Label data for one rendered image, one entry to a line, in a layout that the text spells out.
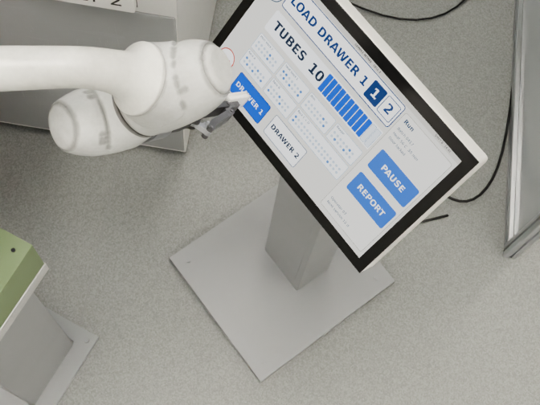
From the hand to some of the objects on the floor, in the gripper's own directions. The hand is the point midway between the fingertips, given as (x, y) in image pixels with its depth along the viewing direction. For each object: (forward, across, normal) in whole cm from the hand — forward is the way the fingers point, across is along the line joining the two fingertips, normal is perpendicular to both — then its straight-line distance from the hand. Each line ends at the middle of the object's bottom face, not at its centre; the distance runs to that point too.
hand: (233, 100), depth 153 cm
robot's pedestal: (+19, +10, +119) cm, 121 cm away
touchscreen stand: (+76, -13, +71) cm, 105 cm away
